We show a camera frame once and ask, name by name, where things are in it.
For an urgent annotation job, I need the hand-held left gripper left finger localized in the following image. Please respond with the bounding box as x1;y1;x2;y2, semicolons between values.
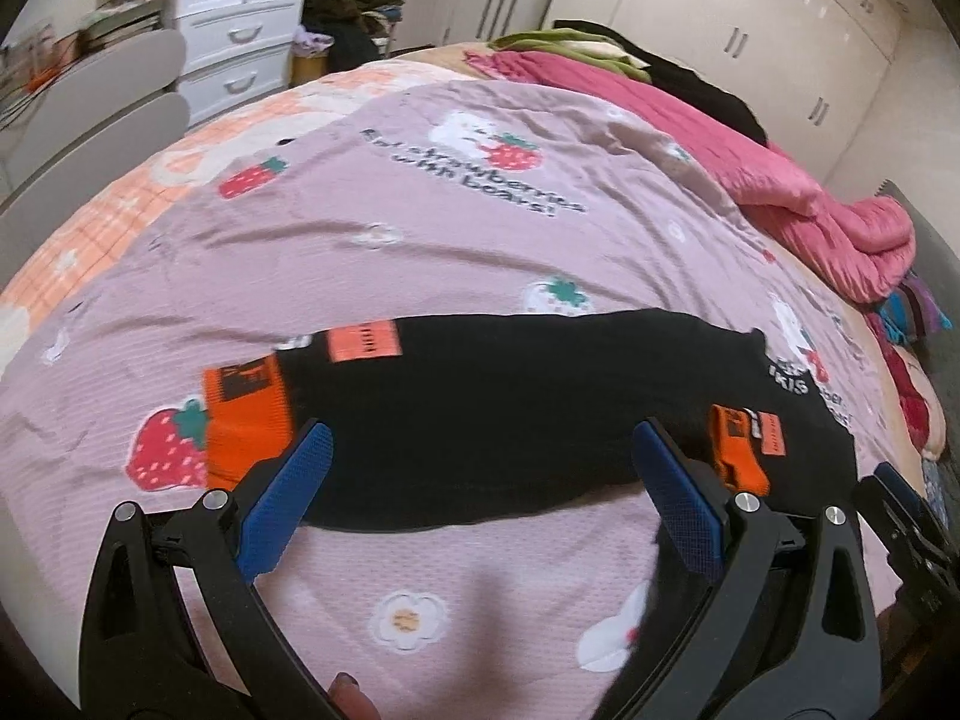
79;420;353;720

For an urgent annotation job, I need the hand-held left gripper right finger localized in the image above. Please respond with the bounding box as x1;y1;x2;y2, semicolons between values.
600;420;882;720

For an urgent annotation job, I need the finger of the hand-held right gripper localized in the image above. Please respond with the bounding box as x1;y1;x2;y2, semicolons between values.
851;463;960;616

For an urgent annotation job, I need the dark clothes pile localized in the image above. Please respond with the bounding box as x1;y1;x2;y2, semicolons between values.
300;0;415;74

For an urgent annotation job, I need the person's left hand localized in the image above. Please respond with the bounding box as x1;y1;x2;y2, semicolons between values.
330;673;376;720

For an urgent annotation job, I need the blue floral cloth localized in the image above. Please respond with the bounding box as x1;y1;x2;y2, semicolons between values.
919;457;952;515

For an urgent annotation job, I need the colourful striped cloth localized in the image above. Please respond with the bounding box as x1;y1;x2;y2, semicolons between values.
874;270;942;346

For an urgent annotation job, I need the pink strawberry printed bed sheet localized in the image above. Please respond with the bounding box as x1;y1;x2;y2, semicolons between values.
0;60;938;720

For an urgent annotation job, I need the pink quilt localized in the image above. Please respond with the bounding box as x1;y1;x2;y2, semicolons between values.
463;49;917;305

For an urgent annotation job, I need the black cloth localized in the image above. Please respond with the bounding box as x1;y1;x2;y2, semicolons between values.
551;19;770;147

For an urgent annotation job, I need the purple cloth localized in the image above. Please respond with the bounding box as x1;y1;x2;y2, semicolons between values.
292;24;336;59

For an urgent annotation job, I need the white drawer cabinet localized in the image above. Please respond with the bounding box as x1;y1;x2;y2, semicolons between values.
174;0;308;128

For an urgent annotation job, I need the green blanket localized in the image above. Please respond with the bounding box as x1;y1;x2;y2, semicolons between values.
487;28;652;83

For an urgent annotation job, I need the white wardrobe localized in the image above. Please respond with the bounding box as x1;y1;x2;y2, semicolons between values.
540;0;931;192

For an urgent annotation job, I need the stack of books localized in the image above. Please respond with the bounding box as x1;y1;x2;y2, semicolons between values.
75;4;164;47

